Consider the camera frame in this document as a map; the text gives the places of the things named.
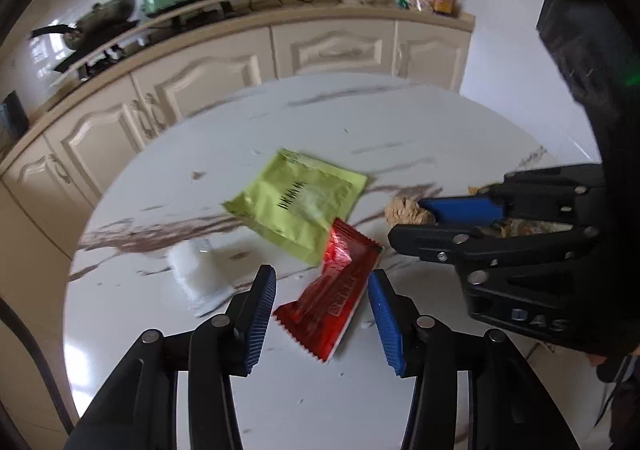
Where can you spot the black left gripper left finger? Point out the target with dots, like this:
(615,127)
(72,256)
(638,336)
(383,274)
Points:
(250,312)

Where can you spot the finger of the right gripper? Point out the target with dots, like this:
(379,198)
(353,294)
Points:
(469,210)

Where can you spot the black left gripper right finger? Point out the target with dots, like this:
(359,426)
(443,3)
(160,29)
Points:
(395,317)

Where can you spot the red white sauce packet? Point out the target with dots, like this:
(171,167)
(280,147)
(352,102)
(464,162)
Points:
(318,319)

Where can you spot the white plastic cup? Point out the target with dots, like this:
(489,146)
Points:
(195,269)

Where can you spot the small ginger piece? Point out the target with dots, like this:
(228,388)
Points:
(405,211)

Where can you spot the yellow-green snack bag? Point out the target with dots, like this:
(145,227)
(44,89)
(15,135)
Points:
(294,202)

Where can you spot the green gold food pouch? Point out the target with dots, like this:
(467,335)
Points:
(509,227)

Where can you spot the cream lower kitchen cabinets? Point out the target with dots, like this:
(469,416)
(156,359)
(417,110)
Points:
(60,169)

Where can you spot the white marble round table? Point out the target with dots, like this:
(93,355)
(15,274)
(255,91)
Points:
(411,140)

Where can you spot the black electric kettle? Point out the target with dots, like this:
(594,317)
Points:
(14,121)

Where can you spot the black gas stove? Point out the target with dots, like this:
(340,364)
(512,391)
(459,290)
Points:
(87,64)

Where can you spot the black wok with lid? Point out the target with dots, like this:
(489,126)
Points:
(101,16)

